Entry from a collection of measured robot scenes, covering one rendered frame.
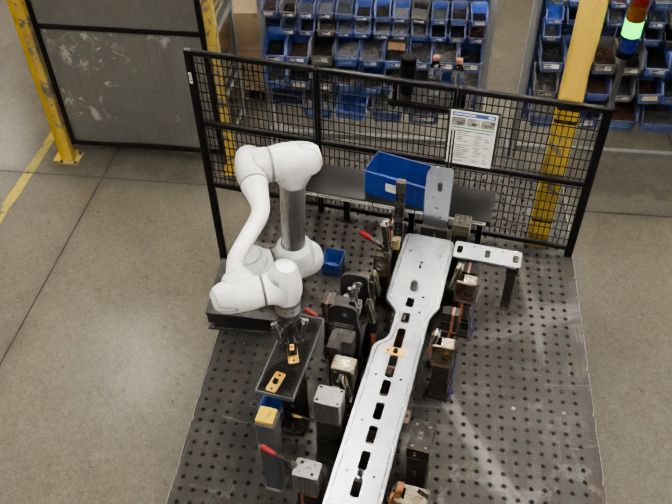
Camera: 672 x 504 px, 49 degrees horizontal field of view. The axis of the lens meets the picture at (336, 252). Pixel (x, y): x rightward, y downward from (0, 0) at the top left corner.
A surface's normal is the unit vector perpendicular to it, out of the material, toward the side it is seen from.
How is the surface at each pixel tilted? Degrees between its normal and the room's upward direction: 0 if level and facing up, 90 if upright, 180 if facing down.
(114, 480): 0
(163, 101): 94
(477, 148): 90
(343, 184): 0
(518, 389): 0
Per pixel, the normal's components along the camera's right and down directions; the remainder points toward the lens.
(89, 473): -0.02, -0.71
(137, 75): -0.12, 0.69
